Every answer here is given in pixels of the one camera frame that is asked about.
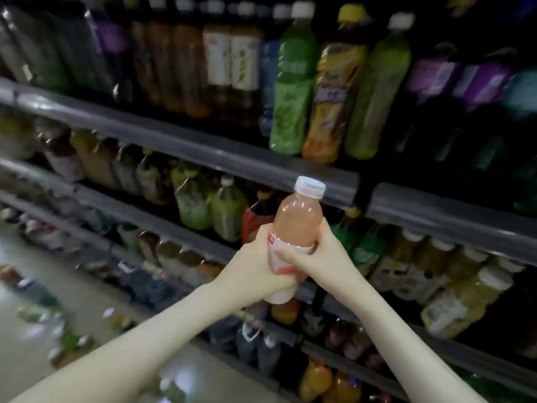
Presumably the person's left hand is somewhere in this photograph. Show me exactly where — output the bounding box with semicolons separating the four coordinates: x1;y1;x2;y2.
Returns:
214;224;299;311

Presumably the person's right hand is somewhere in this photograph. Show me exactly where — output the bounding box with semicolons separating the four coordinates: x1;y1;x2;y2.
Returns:
277;215;364;306

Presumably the pink juice bottle white cap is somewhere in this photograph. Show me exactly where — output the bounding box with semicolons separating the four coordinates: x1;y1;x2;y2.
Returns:
263;175;327;306

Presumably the row of large water jugs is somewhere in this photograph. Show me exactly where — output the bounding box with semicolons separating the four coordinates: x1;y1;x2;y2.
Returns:
84;256;286;374

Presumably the dark grey store shelving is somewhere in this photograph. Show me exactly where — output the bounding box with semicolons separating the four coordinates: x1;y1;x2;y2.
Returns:
0;0;537;403

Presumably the amber tea bottle white cap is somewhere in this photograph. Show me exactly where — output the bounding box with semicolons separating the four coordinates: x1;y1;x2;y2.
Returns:
102;308;127;329

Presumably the teal bottle blue cap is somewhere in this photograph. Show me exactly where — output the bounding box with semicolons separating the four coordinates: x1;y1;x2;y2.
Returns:
18;279;62;309

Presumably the orange bottle yellow cap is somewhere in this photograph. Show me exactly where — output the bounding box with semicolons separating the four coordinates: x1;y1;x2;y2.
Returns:
0;264;26;286

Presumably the person's left forearm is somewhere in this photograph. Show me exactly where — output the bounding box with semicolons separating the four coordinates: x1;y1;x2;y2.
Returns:
8;277;244;403

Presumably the person's right forearm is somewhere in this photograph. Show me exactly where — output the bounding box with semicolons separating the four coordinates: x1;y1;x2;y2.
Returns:
331;277;492;403

